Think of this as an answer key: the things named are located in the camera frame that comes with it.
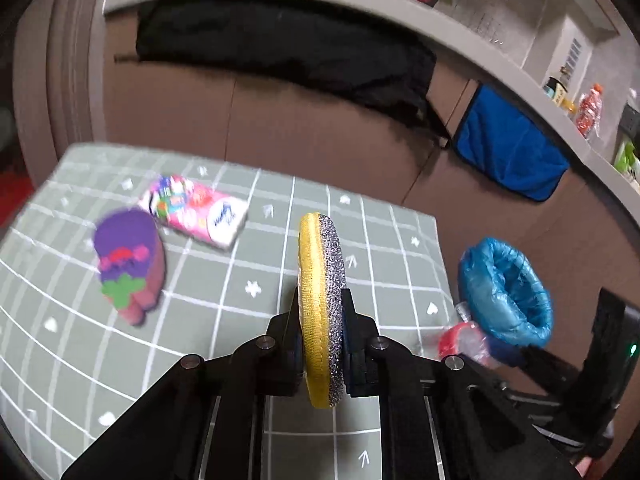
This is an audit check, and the round yellow scouring pad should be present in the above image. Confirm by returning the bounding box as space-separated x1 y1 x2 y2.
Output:
297 212 346 408

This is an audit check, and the red-lidded clear plastic cup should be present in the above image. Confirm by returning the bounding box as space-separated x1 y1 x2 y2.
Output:
438 301 494 367

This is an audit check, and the green grid tablecloth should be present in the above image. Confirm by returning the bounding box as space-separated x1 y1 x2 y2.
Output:
1 144 458 479

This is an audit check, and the orange drink bottle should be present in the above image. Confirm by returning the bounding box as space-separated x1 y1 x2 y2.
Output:
574 84 603 140

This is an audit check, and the blue towel hanging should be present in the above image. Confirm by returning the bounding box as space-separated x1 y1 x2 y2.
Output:
452 84 570 203

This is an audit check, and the blue trash bag bin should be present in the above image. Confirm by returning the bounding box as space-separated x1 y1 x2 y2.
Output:
458 237 554 367

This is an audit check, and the pink tissue pack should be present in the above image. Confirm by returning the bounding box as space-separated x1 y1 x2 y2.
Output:
137 174 248 250

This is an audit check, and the black cloth on counter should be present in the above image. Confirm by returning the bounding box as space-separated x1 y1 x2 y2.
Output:
136 0 451 142

